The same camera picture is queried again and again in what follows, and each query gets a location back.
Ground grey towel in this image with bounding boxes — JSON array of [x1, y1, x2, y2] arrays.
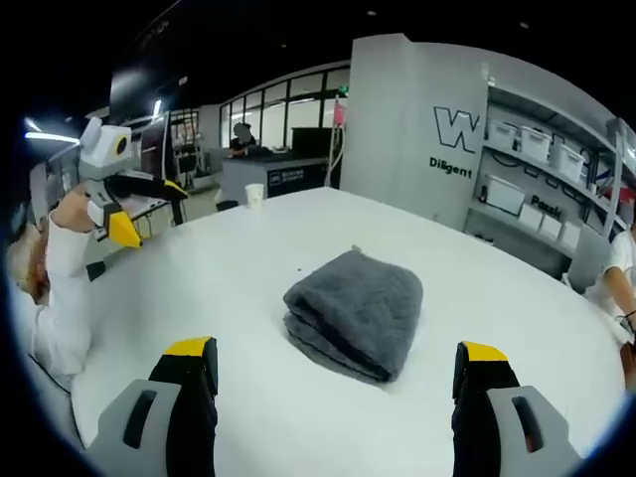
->
[[282, 243, 425, 384]]

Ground person's left hand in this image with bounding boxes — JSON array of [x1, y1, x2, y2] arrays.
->
[[51, 190, 96, 235]]

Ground ceiling strip light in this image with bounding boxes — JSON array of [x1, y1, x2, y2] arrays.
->
[[23, 129, 81, 144]]

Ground white paper cup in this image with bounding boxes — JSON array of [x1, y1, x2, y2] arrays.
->
[[244, 183, 266, 211]]

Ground grey reception counter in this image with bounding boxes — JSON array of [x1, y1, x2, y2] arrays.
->
[[221, 155, 330, 204]]

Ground black monitor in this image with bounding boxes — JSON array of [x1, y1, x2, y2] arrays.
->
[[290, 126, 334, 156]]

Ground large white storage bin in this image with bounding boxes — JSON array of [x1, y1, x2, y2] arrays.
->
[[483, 174, 527, 217]]

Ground grey storage shelf rack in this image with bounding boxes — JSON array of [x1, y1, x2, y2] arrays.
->
[[463, 84, 636, 282]]

